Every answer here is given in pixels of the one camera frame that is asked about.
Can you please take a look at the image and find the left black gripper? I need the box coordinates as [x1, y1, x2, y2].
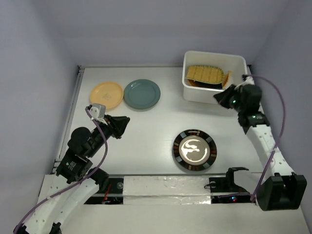
[87, 113, 131, 156]

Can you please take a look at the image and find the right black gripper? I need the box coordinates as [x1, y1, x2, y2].
[214, 84, 245, 113]

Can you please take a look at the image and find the dark blue leaf-shaped plate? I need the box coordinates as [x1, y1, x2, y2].
[189, 80, 223, 90]

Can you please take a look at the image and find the orange woven boat-shaped basket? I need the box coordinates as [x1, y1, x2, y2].
[222, 71, 232, 88]

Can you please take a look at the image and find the yellow woven bamboo tray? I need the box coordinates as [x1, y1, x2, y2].
[186, 65, 226, 84]

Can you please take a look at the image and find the teal round plate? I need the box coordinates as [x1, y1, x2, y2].
[123, 79, 161, 111]

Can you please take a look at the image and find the dark round patterned plate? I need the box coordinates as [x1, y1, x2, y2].
[172, 129, 217, 172]

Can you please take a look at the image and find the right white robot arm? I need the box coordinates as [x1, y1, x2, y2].
[214, 84, 307, 211]

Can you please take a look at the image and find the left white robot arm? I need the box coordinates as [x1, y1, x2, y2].
[13, 115, 130, 234]

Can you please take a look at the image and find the white plastic bin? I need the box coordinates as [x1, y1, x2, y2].
[182, 51, 247, 104]

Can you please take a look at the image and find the yellow round plate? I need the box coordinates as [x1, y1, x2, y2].
[90, 81, 124, 109]

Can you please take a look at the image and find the silver foil taped panel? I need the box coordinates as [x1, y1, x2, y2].
[122, 176, 211, 205]

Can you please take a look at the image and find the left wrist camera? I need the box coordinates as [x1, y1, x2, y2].
[85, 103, 106, 123]

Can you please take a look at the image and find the aluminium frame rail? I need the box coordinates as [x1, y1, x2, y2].
[50, 66, 85, 175]

